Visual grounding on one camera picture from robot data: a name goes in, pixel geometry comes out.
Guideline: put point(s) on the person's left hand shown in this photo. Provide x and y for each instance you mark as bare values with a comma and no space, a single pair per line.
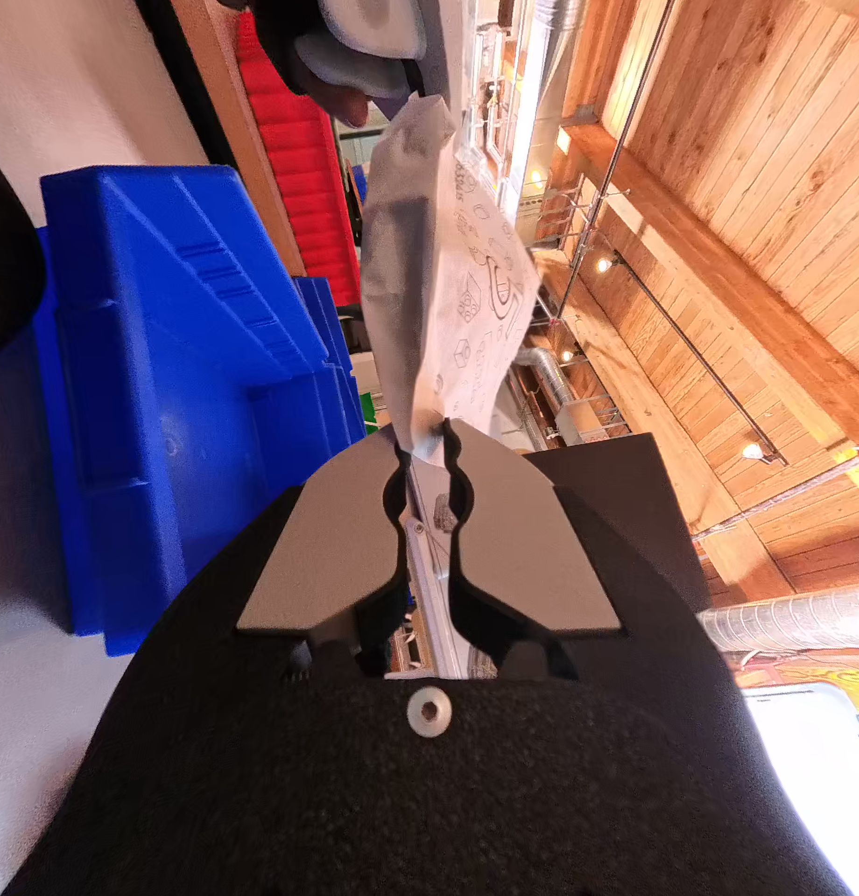
360,101

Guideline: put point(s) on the red plastic bin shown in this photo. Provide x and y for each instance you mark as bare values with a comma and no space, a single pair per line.
304,182

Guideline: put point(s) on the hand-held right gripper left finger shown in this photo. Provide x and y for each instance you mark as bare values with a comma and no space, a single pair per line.
332,553

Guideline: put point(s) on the printed white paper bag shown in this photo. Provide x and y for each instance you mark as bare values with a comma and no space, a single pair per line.
437,266

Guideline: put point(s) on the blue plastic bin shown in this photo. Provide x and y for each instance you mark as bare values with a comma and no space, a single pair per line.
178,392
332,329

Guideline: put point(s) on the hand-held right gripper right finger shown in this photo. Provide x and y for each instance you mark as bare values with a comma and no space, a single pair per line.
535,553

